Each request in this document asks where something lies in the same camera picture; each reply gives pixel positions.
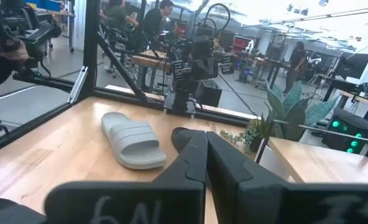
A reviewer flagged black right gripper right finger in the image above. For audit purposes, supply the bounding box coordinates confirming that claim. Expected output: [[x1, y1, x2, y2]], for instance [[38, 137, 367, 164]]
[[206, 131, 368, 224]]

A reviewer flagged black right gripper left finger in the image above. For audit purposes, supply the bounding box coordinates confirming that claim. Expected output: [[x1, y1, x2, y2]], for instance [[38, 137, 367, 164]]
[[44, 130, 209, 224]]

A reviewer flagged black rubber slide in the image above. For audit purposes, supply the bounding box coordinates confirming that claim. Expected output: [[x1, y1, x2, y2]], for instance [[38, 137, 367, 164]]
[[170, 126, 208, 155]]

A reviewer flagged grey rubber slide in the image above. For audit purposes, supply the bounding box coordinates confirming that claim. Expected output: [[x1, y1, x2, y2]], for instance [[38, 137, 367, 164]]
[[101, 111, 168, 170]]

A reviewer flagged black box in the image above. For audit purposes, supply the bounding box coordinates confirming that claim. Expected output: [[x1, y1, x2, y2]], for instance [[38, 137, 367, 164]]
[[195, 79, 223, 108]]

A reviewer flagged red tool cabinet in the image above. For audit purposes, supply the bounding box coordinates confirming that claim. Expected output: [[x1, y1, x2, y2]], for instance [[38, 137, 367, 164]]
[[232, 34, 255, 54]]

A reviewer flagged wooden workbench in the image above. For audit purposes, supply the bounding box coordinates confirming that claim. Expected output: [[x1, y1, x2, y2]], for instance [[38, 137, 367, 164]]
[[131, 49, 172, 94]]

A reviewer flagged person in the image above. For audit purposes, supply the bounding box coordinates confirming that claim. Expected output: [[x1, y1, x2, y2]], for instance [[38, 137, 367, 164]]
[[282, 40, 306, 94], [98, 0, 140, 32], [142, 0, 175, 41]]

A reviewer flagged small green succulent plant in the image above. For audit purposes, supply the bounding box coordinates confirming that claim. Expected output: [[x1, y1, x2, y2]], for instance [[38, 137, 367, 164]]
[[219, 114, 275, 153]]

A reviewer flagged snake plant in white pot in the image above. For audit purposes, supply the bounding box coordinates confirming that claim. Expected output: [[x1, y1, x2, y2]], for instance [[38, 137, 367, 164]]
[[258, 79, 340, 181]]

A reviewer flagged computer with green lights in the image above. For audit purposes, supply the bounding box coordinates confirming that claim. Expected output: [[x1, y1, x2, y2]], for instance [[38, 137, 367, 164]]
[[322, 107, 368, 156]]

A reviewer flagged black monitor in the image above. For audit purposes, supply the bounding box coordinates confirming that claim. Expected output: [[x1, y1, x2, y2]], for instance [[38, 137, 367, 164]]
[[336, 52, 368, 80]]

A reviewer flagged wooden desk with black legs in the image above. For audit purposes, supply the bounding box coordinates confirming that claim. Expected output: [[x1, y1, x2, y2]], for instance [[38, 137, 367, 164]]
[[323, 79, 368, 122]]

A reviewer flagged person's hand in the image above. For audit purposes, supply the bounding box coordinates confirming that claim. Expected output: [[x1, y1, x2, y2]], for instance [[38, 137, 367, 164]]
[[0, 40, 30, 62]]

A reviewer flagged black aluminium table frame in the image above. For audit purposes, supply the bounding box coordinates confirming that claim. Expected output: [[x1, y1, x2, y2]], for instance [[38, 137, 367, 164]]
[[0, 0, 259, 156]]

